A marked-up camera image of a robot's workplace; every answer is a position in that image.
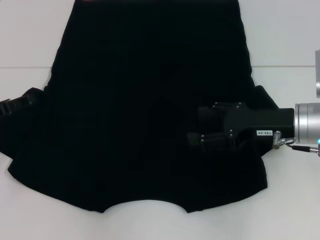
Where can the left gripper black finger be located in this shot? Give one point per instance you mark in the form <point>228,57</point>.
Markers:
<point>17,103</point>

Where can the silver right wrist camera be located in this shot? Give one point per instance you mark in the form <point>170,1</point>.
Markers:
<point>318,82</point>

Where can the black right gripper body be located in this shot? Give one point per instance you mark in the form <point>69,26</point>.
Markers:
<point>265,120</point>

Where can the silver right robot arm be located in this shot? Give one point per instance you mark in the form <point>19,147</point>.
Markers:
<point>307,122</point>

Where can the black t-shirt with pink print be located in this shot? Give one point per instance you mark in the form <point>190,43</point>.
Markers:
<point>125,100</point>

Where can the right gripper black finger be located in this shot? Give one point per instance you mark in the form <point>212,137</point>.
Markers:
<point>212,112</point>
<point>215,142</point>

